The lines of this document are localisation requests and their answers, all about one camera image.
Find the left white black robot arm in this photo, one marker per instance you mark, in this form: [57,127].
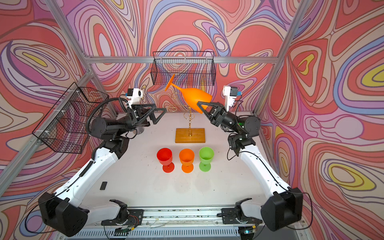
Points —
[64,210]

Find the green wine glass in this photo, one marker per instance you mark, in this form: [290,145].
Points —
[206,156]

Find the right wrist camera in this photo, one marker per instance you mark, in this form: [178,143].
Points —
[230,94]

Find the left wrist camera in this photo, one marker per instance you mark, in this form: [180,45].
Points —
[134,96]

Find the small black flat object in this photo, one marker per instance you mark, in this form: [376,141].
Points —
[103,186]

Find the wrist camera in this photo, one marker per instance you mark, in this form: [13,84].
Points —
[134,96]
[230,94]

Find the red wine glass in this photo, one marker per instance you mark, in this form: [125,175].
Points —
[165,157]

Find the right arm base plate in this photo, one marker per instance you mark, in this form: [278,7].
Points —
[231,216]

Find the black wire basket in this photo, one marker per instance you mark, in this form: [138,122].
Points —
[190,68]
[66,132]

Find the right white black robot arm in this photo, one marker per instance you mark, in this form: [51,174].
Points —
[284,204]

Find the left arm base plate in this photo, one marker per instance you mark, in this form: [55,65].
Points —
[131,218]

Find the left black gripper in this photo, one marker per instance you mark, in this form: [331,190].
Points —
[134,119]

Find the orange wine glass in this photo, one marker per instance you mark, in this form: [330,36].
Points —
[187,157]
[191,95]

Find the left black wire basket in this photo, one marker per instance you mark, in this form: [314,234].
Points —
[66,132]

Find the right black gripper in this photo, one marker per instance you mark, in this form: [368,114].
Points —
[217,114]

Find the back black wire basket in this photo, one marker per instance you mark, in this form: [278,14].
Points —
[190,68]

